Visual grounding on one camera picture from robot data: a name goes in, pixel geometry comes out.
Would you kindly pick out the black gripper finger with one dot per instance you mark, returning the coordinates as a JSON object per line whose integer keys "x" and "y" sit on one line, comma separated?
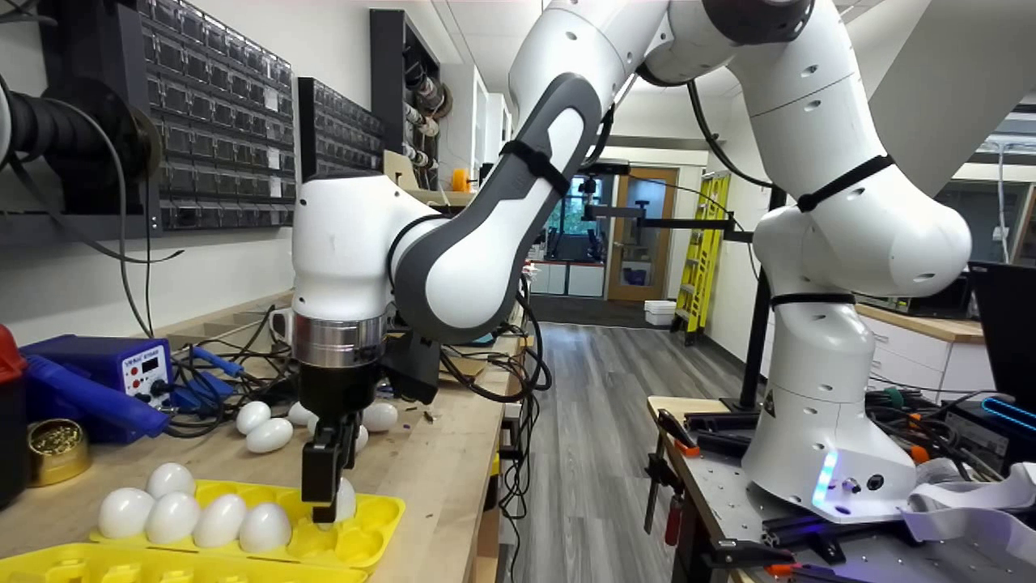
{"x": 320, "y": 479}
{"x": 349, "y": 447}

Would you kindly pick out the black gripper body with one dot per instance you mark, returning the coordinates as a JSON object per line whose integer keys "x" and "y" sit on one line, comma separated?
{"x": 337, "y": 391}

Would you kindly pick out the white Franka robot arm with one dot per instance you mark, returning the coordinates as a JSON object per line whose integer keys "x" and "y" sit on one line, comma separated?
{"x": 852, "y": 216}

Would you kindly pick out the yellow plastic egg tray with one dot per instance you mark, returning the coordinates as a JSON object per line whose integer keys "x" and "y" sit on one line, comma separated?
{"x": 368, "y": 529}

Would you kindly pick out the blue soldering station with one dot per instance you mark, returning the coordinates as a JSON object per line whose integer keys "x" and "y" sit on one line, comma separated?
{"x": 117, "y": 368}

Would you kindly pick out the small dark drawer organizer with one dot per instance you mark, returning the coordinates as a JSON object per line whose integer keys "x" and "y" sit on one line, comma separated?
{"x": 342, "y": 133}

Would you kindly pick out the large dark drawer organizer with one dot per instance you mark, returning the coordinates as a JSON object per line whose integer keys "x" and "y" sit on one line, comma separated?
{"x": 216, "y": 117}

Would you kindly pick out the red and black toolbox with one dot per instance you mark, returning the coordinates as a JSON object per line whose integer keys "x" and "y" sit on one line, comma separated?
{"x": 10, "y": 421}

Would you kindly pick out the black orange bar clamp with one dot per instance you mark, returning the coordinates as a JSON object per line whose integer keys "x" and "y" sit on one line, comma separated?
{"x": 667, "y": 464}

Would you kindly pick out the white floor bin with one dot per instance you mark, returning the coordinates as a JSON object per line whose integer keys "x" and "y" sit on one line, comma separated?
{"x": 658, "y": 313}

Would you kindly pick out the metal robot mounting table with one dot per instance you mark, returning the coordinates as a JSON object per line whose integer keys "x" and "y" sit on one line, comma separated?
{"x": 734, "y": 519}

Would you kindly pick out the black case blue trim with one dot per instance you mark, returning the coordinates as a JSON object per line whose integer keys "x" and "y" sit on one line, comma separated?
{"x": 988, "y": 433}

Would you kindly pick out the black laptop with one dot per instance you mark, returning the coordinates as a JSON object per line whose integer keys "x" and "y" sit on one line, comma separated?
{"x": 1007, "y": 333}

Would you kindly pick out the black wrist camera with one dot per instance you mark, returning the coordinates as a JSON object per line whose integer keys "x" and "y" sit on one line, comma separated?
{"x": 417, "y": 368}

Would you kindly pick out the black camera stand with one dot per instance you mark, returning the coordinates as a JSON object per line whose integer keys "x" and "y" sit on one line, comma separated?
{"x": 759, "y": 325}

